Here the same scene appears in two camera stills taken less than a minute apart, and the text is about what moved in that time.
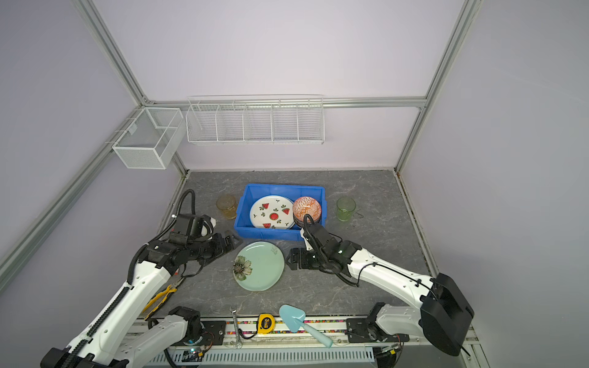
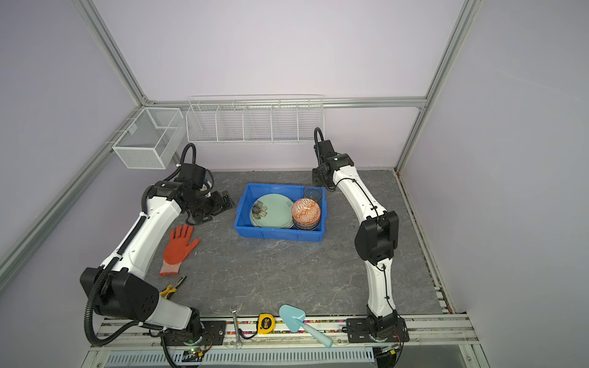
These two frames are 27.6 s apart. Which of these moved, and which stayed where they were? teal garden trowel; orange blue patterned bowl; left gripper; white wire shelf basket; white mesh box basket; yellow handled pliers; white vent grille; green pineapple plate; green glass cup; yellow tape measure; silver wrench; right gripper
Moved: green glass cup; left gripper; right gripper; green pineapple plate
Stayed: white vent grille; white mesh box basket; yellow tape measure; silver wrench; yellow handled pliers; orange blue patterned bowl; white wire shelf basket; teal garden trowel
